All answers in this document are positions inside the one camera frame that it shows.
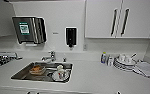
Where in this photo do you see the metal dish rack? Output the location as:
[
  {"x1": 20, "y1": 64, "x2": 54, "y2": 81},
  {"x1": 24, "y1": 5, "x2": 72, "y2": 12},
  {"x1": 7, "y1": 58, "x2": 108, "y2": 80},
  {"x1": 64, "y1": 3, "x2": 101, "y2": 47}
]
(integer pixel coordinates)
[{"x1": 0, "y1": 51, "x2": 24, "y2": 71}]

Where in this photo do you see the stainless steel sink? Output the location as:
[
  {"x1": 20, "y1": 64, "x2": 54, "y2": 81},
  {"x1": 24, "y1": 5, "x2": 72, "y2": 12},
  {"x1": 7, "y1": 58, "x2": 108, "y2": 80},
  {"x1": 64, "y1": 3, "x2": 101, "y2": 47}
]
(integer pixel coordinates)
[{"x1": 10, "y1": 61, "x2": 74, "y2": 84}]

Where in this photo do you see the small white bottle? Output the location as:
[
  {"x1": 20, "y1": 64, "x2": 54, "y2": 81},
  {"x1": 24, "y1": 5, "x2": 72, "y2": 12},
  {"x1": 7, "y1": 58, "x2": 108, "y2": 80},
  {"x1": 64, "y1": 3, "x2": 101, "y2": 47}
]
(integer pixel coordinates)
[{"x1": 107, "y1": 56, "x2": 114, "y2": 68}]

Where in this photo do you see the chrome sink faucet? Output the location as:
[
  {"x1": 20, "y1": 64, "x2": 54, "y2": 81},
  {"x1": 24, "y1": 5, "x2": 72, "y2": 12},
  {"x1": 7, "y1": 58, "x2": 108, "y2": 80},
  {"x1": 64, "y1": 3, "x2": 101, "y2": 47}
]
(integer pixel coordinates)
[{"x1": 41, "y1": 50, "x2": 57, "y2": 63}]

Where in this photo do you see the orange bowl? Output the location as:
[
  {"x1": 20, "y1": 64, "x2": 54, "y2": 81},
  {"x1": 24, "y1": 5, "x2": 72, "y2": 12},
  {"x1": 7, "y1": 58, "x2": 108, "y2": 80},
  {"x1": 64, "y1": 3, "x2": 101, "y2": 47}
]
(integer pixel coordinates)
[{"x1": 28, "y1": 64, "x2": 46, "y2": 76}]

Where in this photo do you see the blue dish soap bottle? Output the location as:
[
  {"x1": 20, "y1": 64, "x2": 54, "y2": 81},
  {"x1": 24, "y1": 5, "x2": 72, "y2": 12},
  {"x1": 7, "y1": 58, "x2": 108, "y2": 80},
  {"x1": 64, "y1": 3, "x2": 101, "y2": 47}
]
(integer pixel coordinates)
[{"x1": 100, "y1": 51, "x2": 108, "y2": 65}]

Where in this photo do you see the white wall outlet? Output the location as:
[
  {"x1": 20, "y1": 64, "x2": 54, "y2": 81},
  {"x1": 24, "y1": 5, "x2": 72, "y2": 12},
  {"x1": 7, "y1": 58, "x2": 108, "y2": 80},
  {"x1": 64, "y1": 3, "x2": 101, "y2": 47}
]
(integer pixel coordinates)
[{"x1": 82, "y1": 43, "x2": 89, "y2": 52}]

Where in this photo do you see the black wall soap dispenser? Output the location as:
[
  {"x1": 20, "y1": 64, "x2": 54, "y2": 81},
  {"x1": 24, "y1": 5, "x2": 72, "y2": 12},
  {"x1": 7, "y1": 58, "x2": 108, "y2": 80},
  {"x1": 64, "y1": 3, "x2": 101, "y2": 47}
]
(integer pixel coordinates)
[{"x1": 64, "y1": 26, "x2": 78, "y2": 50}]

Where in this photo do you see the stack of white dishes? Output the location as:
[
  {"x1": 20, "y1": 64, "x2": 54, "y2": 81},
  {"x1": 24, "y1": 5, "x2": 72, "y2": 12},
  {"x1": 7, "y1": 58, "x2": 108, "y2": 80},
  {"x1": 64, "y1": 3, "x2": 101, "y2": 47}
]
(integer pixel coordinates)
[{"x1": 112, "y1": 53, "x2": 138, "y2": 73}]

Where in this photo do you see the white under-sink cabinet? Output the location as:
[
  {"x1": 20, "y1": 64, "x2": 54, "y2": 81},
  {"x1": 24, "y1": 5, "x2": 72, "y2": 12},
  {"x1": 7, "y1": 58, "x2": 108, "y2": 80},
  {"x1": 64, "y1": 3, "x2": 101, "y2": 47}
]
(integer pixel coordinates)
[{"x1": 0, "y1": 88, "x2": 79, "y2": 94}]

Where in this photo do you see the steel paper towel dispenser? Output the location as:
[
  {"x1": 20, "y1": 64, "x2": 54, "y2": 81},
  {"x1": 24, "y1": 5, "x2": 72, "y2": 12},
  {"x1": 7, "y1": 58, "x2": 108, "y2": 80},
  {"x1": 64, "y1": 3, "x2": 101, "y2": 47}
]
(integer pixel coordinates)
[{"x1": 11, "y1": 15, "x2": 48, "y2": 46}]

